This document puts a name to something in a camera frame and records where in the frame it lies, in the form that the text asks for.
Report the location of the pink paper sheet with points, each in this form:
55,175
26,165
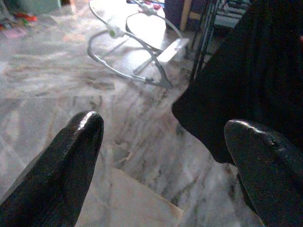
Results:
14,33

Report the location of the silver metal tube frame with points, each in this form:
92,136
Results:
163,80

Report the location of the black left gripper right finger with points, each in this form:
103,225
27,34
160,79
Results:
272,179

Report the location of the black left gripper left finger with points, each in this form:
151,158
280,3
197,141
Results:
54,179

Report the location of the red plastic toy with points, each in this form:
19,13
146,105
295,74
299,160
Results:
26,17

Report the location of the green storage bin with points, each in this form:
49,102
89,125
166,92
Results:
40,6

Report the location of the black metal clothes rack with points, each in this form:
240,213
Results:
203,35

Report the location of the black garment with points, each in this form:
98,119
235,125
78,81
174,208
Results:
248,71

